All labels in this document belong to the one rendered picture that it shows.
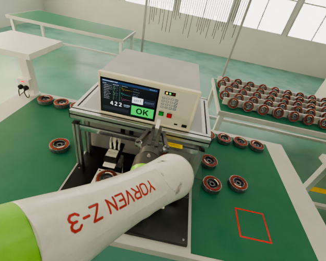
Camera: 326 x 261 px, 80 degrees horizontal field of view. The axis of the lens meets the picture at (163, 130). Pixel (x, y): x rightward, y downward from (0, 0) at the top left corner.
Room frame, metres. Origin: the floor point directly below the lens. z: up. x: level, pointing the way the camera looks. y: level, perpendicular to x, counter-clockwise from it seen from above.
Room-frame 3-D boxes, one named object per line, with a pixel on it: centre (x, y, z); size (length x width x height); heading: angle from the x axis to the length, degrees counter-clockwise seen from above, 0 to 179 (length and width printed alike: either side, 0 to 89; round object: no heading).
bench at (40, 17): (3.99, 2.04, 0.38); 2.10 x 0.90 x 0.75; 90
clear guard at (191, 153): (0.63, -0.07, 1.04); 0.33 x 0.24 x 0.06; 0
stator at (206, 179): (0.77, -0.34, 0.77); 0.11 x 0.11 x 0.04
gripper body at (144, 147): (0.50, 0.03, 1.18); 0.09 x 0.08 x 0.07; 0
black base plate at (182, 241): (0.64, 0.11, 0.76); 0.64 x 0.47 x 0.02; 90
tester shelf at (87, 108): (0.95, 0.11, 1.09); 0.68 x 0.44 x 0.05; 90
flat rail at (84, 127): (0.73, 0.11, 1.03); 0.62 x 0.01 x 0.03; 90
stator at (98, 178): (0.63, 0.23, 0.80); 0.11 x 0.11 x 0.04
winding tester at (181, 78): (0.95, 0.09, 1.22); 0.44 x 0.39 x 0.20; 90
